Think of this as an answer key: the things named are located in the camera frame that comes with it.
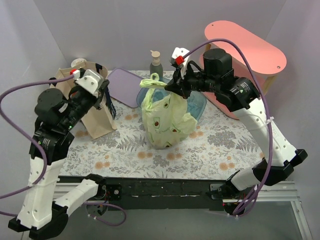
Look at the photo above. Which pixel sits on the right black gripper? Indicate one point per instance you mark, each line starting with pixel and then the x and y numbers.
pixel 182 83

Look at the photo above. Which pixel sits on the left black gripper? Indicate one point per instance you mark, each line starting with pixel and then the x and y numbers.
pixel 100 94

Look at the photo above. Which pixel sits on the light green plastic grocery bag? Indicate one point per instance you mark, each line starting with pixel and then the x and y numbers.
pixel 166 121

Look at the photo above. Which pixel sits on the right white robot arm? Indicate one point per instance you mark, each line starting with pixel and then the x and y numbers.
pixel 242 98

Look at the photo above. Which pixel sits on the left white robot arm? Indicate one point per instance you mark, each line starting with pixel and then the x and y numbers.
pixel 42 216

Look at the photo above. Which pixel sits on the blue transparent plastic tray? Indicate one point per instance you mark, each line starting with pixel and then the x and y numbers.
pixel 195 102

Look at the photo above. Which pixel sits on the beige canvas tote bag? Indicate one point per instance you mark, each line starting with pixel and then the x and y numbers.
pixel 97 122

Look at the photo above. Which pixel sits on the grey soap pump bottle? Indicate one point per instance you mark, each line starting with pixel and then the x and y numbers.
pixel 156 66

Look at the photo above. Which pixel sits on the purple plastic lid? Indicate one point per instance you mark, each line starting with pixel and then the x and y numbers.
pixel 124 86

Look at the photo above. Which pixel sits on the pink three-tier shelf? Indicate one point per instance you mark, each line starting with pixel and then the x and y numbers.
pixel 265 60

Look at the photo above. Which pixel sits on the floral table mat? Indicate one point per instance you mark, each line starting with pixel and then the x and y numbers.
pixel 218 147

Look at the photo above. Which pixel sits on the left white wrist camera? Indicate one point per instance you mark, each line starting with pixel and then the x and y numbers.
pixel 88 79

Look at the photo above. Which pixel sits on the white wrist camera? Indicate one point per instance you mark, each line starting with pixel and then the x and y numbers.
pixel 180 60
pixel 88 79

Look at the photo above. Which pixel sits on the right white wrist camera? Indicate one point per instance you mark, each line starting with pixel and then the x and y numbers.
pixel 180 60

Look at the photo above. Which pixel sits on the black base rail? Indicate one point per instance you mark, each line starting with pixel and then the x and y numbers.
pixel 166 193

